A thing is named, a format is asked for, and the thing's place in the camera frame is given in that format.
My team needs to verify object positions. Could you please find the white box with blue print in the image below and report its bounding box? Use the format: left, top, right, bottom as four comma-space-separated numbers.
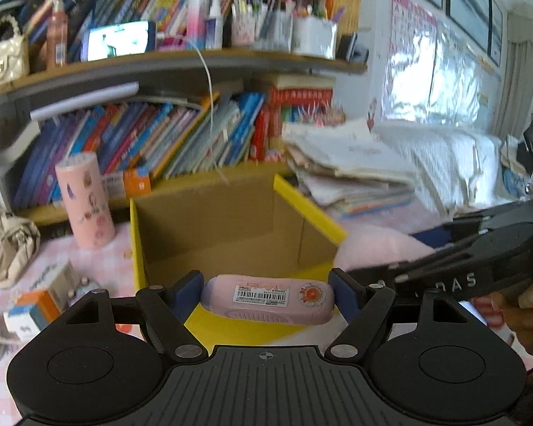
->
24, 261, 81, 313

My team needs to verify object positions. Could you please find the white charging cable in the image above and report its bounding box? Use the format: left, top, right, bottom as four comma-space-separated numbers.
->
194, 47, 232, 185

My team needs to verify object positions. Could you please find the tall white pink bottle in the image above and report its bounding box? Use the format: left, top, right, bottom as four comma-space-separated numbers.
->
187, 0, 210, 49

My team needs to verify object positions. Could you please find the silver pen holder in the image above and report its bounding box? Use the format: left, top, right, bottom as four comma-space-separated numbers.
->
292, 4, 338, 59

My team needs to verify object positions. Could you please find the beige cloth bag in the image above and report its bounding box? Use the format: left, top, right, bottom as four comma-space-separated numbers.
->
0, 193, 41, 289

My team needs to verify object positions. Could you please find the wooden bookshelf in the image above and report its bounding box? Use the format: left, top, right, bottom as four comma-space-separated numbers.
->
0, 0, 374, 227

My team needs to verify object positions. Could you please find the small white bottle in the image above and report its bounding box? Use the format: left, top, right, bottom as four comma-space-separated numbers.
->
205, 0, 224, 50

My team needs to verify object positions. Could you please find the silver foil sheet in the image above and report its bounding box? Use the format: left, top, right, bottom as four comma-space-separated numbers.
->
431, 22, 502, 134

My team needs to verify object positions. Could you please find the cream quilted handbag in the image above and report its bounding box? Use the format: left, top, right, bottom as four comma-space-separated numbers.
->
0, 14, 29, 89

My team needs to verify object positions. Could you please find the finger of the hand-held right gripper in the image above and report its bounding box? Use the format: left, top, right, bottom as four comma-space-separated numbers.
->
408, 206, 521, 251
346, 232, 494, 284

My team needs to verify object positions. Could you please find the pink checkered desktop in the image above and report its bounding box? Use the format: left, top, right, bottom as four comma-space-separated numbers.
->
0, 222, 529, 369

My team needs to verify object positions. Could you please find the white shelf lamp bar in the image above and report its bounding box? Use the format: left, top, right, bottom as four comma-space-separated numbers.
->
29, 82, 140, 121

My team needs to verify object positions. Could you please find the pink pen holder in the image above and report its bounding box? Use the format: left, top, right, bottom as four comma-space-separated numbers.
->
231, 0, 256, 47

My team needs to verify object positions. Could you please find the smartphone with lit screen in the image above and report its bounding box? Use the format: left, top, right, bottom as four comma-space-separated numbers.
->
80, 21, 157, 62

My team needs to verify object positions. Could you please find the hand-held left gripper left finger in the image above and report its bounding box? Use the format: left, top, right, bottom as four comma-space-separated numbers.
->
60, 270, 211, 362

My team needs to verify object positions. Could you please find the long row of colourful books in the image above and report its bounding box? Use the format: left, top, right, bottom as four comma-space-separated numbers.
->
13, 75, 338, 210

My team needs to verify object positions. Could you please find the pink plastic case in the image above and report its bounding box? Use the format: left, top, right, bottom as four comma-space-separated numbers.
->
200, 274, 336, 324

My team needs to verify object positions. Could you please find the thick black book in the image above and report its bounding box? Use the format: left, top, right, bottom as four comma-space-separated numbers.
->
0, 120, 41, 167

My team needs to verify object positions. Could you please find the stack of papers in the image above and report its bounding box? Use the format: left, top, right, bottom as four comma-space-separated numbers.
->
282, 118, 416, 220

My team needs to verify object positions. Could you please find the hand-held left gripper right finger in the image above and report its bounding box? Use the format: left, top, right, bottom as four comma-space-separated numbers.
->
322, 267, 474, 361

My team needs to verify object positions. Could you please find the white labelled small box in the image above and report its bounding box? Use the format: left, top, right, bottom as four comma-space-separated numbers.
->
101, 173, 126, 200

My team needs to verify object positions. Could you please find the small orange white box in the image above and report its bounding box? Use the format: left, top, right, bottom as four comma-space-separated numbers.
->
123, 166, 152, 197

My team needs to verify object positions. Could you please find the copper pink spray bottle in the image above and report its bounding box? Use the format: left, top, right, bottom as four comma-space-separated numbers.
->
45, 0, 69, 69

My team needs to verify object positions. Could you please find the cream curtain valance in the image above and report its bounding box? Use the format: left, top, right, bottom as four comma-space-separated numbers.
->
506, 13, 533, 69

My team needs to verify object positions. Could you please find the clear pen holder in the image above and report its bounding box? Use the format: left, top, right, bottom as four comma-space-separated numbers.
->
254, 0, 294, 51

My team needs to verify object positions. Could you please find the pink wall poster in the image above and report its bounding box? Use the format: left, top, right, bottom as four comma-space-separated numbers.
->
384, 0, 440, 120

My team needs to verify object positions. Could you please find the orange white blue carton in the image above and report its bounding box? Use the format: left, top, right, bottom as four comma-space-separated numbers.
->
4, 290, 63, 342

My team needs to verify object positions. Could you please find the yellow cardboard box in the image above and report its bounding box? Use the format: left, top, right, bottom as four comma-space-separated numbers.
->
129, 171, 349, 349

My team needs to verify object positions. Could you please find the blue white bag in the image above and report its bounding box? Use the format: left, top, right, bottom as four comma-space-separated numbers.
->
501, 135, 533, 200

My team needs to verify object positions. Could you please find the pink cylindrical container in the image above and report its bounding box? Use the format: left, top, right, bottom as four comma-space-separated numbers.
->
54, 151, 117, 250

